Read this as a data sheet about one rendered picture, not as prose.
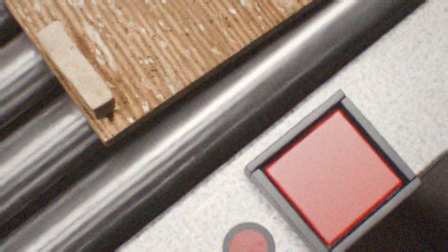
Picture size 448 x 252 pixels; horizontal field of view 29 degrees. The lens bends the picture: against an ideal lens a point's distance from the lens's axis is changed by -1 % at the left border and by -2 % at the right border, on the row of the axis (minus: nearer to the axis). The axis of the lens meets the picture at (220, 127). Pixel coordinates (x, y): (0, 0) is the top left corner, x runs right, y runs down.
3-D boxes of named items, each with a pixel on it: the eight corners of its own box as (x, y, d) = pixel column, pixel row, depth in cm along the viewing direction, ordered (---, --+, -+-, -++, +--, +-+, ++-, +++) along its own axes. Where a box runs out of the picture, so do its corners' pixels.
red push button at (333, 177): (399, 186, 53) (404, 182, 52) (326, 249, 52) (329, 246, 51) (335, 113, 54) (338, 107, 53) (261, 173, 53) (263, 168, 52)
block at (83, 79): (119, 108, 52) (115, 94, 49) (94, 126, 51) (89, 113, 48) (64, 32, 53) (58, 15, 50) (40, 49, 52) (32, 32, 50)
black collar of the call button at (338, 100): (417, 188, 53) (424, 183, 51) (324, 268, 52) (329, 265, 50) (336, 95, 54) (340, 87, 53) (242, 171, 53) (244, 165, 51)
